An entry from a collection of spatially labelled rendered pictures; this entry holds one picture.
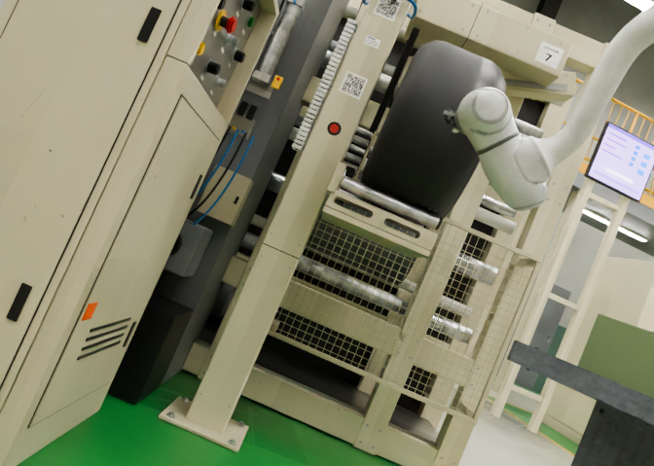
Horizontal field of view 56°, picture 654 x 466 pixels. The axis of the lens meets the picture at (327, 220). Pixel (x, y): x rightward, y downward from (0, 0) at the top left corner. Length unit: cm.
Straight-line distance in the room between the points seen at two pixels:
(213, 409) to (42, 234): 95
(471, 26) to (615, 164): 390
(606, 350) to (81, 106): 111
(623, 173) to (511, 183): 488
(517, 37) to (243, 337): 150
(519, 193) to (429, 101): 57
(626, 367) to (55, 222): 110
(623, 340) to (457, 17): 158
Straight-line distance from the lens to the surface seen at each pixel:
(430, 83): 188
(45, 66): 139
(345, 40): 213
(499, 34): 250
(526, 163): 138
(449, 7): 249
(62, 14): 142
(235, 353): 202
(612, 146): 620
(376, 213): 190
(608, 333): 123
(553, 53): 254
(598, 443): 126
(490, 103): 134
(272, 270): 199
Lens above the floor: 64
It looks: 4 degrees up
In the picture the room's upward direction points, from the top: 24 degrees clockwise
